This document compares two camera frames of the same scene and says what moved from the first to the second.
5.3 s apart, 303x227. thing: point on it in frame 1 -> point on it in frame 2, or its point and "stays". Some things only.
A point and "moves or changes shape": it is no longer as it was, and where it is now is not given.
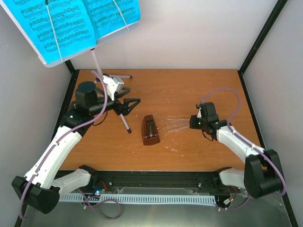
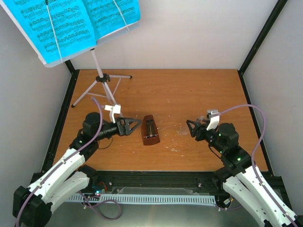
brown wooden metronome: [149, 132] stays
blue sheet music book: [60, 28] stays
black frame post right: [278, 9] stays
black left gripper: [125, 109] -> [125, 130]
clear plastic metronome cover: [174, 124] moves or changes shape
